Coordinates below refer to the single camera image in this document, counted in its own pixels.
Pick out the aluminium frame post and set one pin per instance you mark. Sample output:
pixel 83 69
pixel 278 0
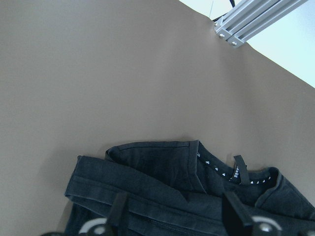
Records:
pixel 250 17

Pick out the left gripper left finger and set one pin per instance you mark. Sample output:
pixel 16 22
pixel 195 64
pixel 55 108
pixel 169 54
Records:
pixel 118 216

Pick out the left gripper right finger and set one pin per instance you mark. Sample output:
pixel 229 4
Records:
pixel 235 217

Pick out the black t-shirt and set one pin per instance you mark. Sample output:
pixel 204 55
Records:
pixel 176 189

